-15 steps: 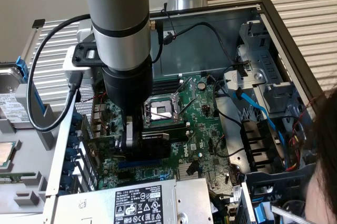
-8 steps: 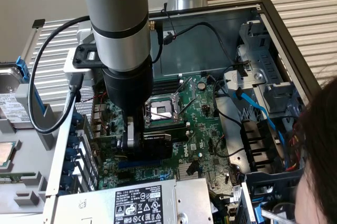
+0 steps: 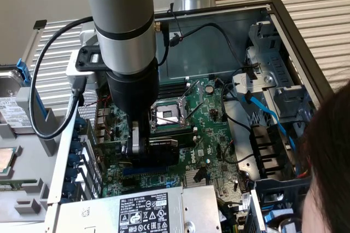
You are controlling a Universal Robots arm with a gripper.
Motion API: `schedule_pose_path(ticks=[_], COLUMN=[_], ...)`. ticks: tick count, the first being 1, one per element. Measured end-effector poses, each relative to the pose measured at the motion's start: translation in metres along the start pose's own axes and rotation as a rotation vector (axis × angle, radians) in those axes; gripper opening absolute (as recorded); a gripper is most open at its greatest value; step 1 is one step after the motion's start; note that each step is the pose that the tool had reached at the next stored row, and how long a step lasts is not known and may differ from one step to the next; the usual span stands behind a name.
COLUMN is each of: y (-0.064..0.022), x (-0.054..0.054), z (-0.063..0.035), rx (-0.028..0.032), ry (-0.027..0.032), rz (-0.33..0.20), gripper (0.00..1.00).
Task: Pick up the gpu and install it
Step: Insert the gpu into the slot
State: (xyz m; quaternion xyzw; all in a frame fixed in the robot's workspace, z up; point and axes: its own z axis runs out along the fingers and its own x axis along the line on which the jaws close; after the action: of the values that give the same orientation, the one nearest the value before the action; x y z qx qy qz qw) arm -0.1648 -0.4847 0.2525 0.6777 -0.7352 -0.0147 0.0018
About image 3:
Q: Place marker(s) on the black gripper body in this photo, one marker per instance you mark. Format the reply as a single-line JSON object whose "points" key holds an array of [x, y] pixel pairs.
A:
{"points": [[131, 90]]}

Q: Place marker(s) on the green graphics card black shroud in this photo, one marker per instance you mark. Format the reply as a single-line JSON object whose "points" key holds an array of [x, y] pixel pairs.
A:
{"points": [[164, 153]]}

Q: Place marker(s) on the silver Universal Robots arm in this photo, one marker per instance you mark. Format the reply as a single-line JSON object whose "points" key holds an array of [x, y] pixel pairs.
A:
{"points": [[117, 11]]}

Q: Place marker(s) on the blue expansion slot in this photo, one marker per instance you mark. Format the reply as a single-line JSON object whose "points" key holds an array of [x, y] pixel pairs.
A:
{"points": [[145, 171]]}

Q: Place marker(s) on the short black expansion slot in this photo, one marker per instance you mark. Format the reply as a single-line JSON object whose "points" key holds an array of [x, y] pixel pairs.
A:
{"points": [[129, 183]]}

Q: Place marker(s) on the silver socket locking lever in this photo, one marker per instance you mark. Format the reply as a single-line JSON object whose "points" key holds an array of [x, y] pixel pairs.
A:
{"points": [[169, 121]]}

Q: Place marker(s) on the CPU socket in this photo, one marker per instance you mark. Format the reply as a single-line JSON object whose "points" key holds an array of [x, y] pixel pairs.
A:
{"points": [[169, 111]]}

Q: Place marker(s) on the blue slot retention clip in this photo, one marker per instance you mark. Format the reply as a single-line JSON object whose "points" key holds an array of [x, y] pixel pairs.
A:
{"points": [[73, 175], [69, 192], [75, 159], [78, 121]]}

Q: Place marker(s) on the silver chipset heatsink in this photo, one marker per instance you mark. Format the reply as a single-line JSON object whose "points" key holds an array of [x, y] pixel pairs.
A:
{"points": [[188, 179]]}

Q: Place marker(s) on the black angled SATA plug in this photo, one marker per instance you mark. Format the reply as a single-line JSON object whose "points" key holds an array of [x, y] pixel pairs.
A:
{"points": [[199, 174]]}

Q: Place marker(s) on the silver power supply unit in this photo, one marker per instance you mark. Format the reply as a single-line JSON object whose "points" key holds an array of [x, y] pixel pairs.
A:
{"points": [[109, 211]]}

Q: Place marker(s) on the green Dell motherboard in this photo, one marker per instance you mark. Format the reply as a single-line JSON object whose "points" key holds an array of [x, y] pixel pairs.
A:
{"points": [[207, 140]]}

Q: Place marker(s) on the silver coin battery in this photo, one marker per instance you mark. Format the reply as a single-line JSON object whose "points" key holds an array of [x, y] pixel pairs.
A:
{"points": [[209, 88]]}

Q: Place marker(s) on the open grey PC case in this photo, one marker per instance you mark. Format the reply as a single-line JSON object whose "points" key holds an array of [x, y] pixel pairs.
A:
{"points": [[207, 52]]}

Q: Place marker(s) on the grey plastic parts rack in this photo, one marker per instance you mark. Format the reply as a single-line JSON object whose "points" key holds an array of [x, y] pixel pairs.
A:
{"points": [[30, 156]]}

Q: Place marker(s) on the black table corner cap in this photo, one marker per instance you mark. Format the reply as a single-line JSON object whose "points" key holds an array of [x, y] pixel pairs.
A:
{"points": [[40, 24]]}

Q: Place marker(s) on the hard disk in blue carrier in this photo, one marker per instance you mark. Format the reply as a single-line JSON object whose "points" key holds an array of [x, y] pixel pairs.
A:
{"points": [[11, 112]]}

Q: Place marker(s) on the green RAM stick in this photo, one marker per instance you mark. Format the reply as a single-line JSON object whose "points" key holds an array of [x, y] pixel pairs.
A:
{"points": [[16, 185]]}

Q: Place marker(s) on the black case fan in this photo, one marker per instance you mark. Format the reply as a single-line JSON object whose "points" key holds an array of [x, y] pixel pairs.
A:
{"points": [[266, 148]]}

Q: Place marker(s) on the silver CPU chip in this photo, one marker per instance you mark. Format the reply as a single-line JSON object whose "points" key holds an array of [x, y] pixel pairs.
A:
{"points": [[5, 162]]}

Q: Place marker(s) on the silver metal drive bay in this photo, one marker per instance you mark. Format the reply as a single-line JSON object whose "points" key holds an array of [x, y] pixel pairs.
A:
{"points": [[273, 60]]}

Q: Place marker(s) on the grey disk bay cage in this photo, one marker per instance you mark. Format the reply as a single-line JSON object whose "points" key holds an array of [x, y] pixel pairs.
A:
{"points": [[279, 189]]}

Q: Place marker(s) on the blue disk carrier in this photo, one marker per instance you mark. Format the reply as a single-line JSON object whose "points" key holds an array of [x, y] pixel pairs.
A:
{"points": [[269, 218]]}

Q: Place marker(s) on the dark-haired person head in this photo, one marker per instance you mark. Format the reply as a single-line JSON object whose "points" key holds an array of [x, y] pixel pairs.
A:
{"points": [[331, 162]]}

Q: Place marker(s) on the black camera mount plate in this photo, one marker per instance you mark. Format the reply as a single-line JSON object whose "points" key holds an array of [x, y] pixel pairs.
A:
{"points": [[82, 59]]}

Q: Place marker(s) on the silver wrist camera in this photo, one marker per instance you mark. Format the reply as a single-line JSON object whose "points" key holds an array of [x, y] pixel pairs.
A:
{"points": [[70, 71]]}

